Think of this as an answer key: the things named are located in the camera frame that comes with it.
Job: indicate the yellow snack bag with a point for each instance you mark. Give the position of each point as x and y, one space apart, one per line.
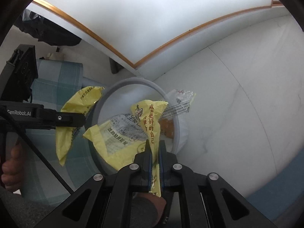
74 114
120 138

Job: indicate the person left hand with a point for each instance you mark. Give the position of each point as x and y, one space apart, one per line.
12 176

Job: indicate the person right hand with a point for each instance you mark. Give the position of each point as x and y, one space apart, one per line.
158 202

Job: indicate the white trash bin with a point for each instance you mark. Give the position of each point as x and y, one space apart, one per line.
118 100

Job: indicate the black hanging backpack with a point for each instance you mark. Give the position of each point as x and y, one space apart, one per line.
45 30

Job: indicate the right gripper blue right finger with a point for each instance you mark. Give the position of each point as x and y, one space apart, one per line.
164 167

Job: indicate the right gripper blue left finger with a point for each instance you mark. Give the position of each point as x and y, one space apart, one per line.
146 168

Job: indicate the orange sachet large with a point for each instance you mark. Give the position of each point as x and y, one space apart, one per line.
167 128

